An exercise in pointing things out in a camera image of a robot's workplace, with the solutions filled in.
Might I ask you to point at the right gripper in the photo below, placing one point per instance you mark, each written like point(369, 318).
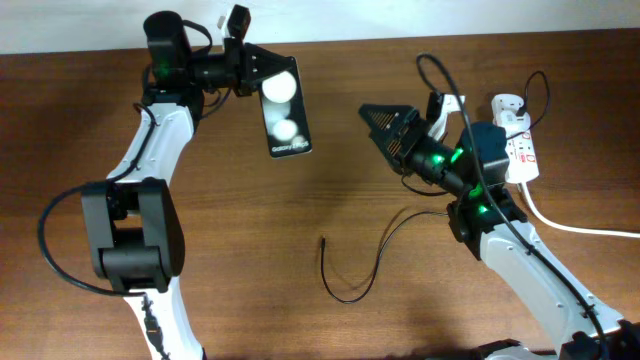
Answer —
point(421, 130)

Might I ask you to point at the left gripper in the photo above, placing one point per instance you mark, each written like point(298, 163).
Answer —
point(250, 55)

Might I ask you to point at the black Galaxy flip phone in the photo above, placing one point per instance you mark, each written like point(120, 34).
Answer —
point(284, 114)

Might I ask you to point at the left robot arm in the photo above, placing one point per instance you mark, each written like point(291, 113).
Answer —
point(135, 237)

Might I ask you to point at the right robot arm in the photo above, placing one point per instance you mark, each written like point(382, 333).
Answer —
point(485, 218)

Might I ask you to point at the white charger adapter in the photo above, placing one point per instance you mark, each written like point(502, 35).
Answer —
point(511, 122)

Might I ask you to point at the white power strip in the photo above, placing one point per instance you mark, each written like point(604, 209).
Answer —
point(523, 165)

